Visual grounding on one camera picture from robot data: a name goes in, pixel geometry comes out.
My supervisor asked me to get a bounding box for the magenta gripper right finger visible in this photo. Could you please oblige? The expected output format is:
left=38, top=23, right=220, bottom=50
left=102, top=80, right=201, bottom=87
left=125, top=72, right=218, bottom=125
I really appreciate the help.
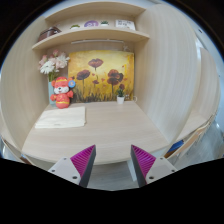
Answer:
left=131, top=145, right=177, bottom=187

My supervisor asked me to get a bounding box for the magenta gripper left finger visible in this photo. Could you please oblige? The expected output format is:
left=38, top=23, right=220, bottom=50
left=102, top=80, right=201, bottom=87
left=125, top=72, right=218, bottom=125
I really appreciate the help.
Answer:
left=49, top=145, right=96, bottom=187

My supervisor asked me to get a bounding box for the cream folded towel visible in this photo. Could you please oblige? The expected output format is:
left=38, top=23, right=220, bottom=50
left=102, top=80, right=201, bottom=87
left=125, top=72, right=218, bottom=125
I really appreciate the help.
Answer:
left=35, top=106, right=86, bottom=129

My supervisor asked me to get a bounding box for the wooden chair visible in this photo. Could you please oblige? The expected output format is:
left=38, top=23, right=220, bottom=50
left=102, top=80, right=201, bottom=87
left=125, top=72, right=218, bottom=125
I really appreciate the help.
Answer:
left=164, top=114, right=215, bottom=159

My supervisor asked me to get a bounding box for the small potted plant white pot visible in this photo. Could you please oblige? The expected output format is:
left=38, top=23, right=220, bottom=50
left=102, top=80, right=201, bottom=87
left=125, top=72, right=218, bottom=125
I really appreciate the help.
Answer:
left=117, top=88, right=125, bottom=104

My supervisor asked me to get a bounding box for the red plush bear toy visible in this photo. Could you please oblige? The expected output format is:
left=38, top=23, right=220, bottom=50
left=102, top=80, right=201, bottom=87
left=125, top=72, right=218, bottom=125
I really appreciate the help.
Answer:
left=50, top=77, right=76, bottom=109

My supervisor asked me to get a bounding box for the light blue vase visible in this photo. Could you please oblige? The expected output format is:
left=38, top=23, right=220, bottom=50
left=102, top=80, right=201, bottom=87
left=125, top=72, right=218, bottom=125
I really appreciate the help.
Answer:
left=48, top=82, right=56, bottom=107

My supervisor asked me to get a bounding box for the poppy flower painting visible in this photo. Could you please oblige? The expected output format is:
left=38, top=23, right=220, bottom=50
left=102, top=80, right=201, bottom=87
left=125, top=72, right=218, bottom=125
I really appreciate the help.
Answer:
left=68, top=50, right=134, bottom=103

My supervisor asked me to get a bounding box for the pink white flower bouquet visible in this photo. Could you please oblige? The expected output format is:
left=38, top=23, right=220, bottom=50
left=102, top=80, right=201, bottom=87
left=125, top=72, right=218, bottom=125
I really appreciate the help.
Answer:
left=39, top=50, right=70, bottom=82

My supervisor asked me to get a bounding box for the white light bar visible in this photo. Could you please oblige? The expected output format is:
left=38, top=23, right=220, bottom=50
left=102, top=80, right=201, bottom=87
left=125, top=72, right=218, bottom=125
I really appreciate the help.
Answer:
left=71, top=39, right=124, bottom=44

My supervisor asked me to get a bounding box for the dark brown box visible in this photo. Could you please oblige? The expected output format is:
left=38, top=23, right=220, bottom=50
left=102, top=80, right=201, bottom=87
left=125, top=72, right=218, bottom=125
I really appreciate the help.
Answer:
left=38, top=26, right=61, bottom=41

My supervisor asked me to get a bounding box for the small green plant left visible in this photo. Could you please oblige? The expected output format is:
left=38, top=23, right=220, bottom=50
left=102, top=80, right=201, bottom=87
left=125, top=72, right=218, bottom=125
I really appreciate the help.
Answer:
left=70, top=24, right=80, bottom=29

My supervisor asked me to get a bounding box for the small green plant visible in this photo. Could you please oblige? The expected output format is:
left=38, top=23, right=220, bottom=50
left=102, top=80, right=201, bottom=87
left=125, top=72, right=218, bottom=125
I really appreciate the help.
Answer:
left=70, top=24, right=80, bottom=29
left=100, top=20, right=109, bottom=26

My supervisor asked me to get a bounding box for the white framed card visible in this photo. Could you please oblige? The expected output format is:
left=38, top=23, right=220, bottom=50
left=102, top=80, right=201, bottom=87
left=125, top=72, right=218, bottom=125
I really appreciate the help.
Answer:
left=115, top=20, right=135, bottom=30

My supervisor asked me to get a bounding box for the purple round plate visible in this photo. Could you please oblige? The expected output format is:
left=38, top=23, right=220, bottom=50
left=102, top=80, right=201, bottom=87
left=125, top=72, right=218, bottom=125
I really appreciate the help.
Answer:
left=84, top=20, right=99, bottom=27

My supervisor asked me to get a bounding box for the small green plant right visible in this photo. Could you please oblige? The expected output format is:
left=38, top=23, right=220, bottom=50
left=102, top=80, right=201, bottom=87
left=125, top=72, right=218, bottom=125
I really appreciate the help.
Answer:
left=100, top=20, right=109, bottom=26

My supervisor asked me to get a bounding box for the wooden wall shelf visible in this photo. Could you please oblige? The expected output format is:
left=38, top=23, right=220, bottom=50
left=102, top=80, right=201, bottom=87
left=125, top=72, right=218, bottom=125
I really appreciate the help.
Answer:
left=32, top=27, right=150, bottom=50

